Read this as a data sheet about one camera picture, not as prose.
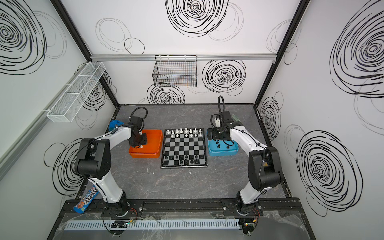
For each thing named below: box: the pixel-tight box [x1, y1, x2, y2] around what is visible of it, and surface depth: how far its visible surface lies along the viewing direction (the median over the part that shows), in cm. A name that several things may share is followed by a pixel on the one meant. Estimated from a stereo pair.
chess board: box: [160, 128, 208, 169], surface depth 96 cm
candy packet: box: [73, 185, 100, 214], surface depth 77 cm
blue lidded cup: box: [108, 120, 125, 132], surface depth 98 cm
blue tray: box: [206, 128, 239, 157], surface depth 96 cm
